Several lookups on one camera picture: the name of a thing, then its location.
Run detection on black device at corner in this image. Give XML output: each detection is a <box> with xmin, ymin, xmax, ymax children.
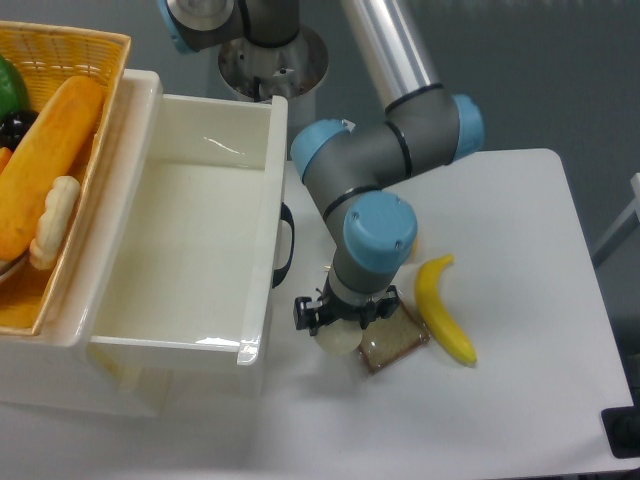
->
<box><xmin>601</xmin><ymin>406</ymin><xmax>639</xmax><ymax>459</ymax></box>

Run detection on white drawer cabinet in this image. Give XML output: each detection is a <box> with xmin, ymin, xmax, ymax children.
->
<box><xmin>1</xmin><ymin>70</ymin><xmax>288</xmax><ymax>416</ymax></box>

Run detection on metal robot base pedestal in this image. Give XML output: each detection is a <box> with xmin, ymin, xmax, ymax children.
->
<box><xmin>218</xmin><ymin>26</ymin><xmax>329</xmax><ymax>143</ymax></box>

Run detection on white open drawer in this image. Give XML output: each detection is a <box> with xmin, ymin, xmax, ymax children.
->
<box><xmin>91</xmin><ymin>95</ymin><xmax>288</xmax><ymax>371</ymax></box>

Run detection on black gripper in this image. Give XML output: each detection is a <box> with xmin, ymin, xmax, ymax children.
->
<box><xmin>293</xmin><ymin>282</ymin><xmax>400</xmax><ymax>336</ymax></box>

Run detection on white frame at right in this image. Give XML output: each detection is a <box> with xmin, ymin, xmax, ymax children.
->
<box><xmin>591</xmin><ymin>173</ymin><xmax>639</xmax><ymax>268</ymax></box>

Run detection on yellow wicker basket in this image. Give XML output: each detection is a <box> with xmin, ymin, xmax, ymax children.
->
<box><xmin>1</xmin><ymin>21</ymin><xmax>131</xmax><ymax>336</ymax></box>

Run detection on bagged brown bread slice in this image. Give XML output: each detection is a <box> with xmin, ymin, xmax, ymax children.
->
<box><xmin>358</xmin><ymin>303</ymin><xmax>430</xmax><ymax>375</ymax></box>

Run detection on yellow bell pepper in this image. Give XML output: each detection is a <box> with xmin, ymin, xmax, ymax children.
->
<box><xmin>407</xmin><ymin>237</ymin><xmax>420</xmax><ymax>263</ymax></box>

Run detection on green bell pepper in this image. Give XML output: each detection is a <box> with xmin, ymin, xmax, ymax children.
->
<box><xmin>0</xmin><ymin>57</ymin><xmax>31</xmax><ymax>117</ymax></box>

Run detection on black drawer handle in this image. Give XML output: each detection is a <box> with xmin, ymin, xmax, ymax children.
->
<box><xmin>272</xmin><ymin>202</ymin><xmax>296</xmax><ymax>289</ymax></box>

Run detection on yellow banana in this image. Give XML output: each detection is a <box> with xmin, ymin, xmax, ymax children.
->
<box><xmin>414</xmin><ymin>254</ymin><xmax>477</xmax><ymax>366</ymax></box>

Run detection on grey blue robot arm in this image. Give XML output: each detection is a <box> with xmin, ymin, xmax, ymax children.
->
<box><xmin>159</xmin><ymin>1</ymin><xmax>484</xmax><ymax>334</ymax></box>

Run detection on orange baguette loaf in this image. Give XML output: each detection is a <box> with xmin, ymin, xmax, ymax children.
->
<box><xmin>1</xmin><ymin>76</ymin><xmax>104</xmax><ymax>261</ymax></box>

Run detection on black grapes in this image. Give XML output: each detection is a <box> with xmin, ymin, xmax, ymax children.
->
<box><xmin>0</xmin><ymin>110</ymin><xmax>39</xmax><ymax>151</ymax></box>

